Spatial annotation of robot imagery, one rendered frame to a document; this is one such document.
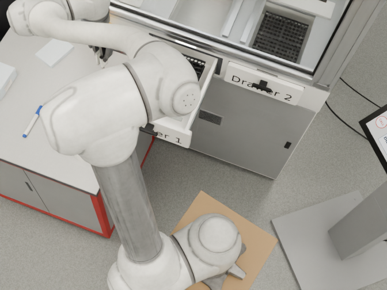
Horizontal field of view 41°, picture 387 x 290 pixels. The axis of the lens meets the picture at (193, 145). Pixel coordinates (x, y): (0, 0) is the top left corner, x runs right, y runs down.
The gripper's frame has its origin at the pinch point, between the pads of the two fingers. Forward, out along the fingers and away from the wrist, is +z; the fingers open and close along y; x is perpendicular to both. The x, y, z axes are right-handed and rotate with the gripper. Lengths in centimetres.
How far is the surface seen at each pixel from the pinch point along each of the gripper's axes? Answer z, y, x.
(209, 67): 15.6, -26.7, -29.8
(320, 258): 95, -109, -22
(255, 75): 7, -44, -32
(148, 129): 8.0, -27.0, 8.3
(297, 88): 6, -59, -37
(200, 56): 12.2, -22.2, -29.6
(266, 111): 31, -52, -37
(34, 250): 99, 3, 58
